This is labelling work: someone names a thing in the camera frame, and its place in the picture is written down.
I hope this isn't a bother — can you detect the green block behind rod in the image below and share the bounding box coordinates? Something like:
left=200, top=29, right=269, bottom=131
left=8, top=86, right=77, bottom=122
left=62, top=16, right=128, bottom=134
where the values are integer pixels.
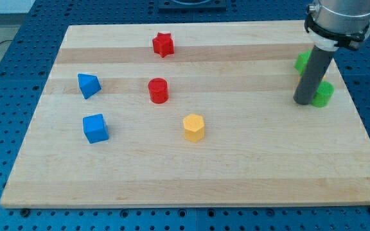
left=294, top=49, right=312, bottom=76

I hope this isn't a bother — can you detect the blue cube block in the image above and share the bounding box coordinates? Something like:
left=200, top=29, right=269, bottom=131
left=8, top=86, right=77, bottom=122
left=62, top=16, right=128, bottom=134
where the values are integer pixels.
left=82, top=114, right=109, bottom=144

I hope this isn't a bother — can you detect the yellow hexagon block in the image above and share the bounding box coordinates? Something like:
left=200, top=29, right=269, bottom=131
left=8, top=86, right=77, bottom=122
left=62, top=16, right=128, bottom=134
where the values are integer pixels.
left=182, top=114, right=205, bottom=142

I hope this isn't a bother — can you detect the red cylinder block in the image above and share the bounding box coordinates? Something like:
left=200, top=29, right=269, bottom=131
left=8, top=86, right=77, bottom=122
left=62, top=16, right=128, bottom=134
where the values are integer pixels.
left=148, top=78, right=169, bottom=104

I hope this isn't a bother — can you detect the dark blue base plate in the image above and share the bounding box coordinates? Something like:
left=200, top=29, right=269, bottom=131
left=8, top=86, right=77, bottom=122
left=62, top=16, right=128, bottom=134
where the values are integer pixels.
left=156, top=0, right=227, bottom=12

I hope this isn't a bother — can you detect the green circle block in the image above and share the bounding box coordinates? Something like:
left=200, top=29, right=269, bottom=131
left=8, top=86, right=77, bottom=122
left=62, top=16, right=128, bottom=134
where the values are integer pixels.
left=311, top=81, right=335, bottom=108

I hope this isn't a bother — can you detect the red star block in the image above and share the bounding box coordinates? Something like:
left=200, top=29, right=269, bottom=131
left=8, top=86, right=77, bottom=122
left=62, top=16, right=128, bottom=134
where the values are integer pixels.
left=152, top=32, right=175, bottom=58

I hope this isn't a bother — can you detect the black clamp ring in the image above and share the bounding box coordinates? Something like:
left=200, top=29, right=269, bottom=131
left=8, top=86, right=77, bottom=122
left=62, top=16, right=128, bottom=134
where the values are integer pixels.
left=304, top=4, right=370, bottom=51

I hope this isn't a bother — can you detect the blue triangle block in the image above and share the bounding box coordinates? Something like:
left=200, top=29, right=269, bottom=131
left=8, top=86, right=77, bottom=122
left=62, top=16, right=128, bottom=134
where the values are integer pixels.
left=77, top=73, right=101, bottom=99

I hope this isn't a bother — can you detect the wooden board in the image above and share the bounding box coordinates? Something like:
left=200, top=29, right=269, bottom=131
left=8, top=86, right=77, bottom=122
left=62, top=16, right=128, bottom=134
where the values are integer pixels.
left=0, top=21, right=370, bottom=209

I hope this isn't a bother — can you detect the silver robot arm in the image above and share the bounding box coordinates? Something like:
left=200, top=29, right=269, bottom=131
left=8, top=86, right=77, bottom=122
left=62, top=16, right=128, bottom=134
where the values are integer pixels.
left=304, top=0, right=370, bottom=52

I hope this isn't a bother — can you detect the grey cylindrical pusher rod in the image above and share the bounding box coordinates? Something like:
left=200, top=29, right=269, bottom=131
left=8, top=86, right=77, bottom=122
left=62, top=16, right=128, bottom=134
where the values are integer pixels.
left=293, top=46, right=335, bottom=105

